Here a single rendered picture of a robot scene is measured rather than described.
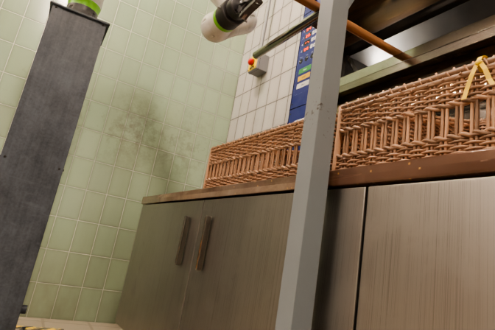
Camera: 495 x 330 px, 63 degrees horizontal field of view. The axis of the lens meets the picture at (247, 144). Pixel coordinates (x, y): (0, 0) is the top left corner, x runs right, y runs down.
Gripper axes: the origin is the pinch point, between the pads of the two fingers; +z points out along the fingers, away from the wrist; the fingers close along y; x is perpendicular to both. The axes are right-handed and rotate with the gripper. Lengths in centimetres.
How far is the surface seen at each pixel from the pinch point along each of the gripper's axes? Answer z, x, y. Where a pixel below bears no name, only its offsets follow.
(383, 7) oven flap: -3, -50, -18
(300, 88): -49, -52, 1
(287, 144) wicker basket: 14, -5, 51
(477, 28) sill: 30, -54, 4
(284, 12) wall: -80, -56, -56
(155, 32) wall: -124, 1, -37
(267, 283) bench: 22, 1, 82
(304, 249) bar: 38, 6, 75
